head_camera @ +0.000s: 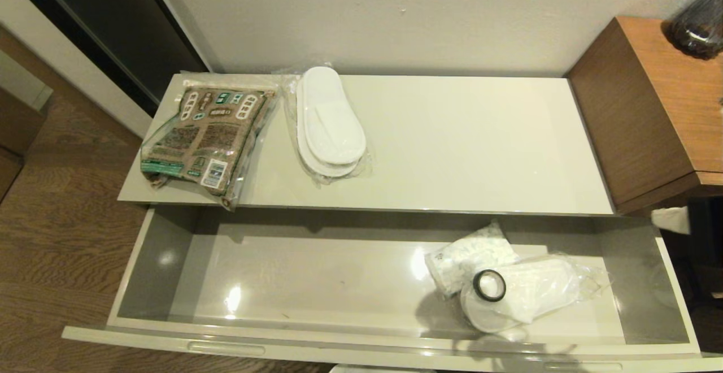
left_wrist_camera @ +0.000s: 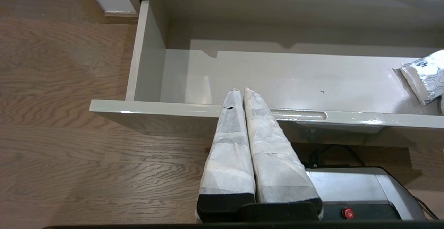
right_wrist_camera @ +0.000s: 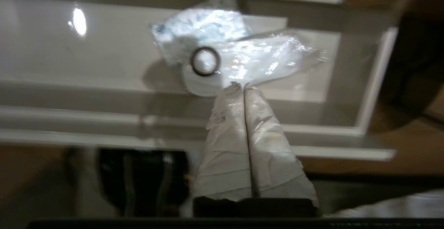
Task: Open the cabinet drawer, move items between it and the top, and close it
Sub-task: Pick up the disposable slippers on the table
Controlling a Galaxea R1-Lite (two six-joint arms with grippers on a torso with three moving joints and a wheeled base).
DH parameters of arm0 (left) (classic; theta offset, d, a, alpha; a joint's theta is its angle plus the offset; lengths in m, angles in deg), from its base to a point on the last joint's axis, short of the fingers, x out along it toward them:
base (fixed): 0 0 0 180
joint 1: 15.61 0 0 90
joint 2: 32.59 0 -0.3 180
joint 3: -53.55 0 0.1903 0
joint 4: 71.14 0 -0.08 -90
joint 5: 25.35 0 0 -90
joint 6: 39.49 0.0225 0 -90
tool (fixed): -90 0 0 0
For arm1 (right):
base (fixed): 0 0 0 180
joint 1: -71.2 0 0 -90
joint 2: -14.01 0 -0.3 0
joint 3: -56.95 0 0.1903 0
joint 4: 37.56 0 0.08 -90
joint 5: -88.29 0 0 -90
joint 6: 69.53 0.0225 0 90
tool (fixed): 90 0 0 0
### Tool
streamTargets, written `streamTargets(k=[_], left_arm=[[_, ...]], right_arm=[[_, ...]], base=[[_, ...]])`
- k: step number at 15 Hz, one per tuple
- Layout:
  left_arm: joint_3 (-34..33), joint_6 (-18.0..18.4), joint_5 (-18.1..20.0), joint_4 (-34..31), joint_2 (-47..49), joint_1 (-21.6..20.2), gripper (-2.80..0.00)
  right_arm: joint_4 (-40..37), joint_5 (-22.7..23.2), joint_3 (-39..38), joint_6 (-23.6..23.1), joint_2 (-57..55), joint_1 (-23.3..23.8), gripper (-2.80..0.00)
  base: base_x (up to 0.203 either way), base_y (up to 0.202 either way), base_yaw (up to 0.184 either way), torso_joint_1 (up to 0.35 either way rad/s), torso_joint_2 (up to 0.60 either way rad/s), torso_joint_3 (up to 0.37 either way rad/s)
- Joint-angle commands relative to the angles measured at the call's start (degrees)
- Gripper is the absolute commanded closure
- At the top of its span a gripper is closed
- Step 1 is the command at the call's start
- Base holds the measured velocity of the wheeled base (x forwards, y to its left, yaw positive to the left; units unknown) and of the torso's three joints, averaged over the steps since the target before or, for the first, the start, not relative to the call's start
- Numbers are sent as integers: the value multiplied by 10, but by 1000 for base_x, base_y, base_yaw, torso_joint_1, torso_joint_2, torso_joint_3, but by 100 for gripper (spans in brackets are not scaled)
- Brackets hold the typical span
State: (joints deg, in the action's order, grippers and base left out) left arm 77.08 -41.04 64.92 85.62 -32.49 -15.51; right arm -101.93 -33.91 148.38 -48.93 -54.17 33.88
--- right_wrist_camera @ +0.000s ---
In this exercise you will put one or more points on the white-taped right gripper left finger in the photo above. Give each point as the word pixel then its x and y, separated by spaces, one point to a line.
pixel 225 152

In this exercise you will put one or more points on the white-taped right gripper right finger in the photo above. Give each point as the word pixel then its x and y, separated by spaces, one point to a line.
pixel 274 159

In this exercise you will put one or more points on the black tape roll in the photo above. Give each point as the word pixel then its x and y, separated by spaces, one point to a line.
pixel 191 62

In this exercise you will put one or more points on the white slippers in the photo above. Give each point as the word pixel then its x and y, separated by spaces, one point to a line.
pixel 263 62

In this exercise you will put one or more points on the grey cabinet drawer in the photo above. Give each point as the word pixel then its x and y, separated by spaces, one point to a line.
pixel 86 66

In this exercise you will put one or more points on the silver black robot base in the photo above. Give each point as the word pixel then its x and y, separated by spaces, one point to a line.
pixel 138 180

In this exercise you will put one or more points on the patterned tissue pack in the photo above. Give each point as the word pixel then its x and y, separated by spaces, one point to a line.
pixel 194 27

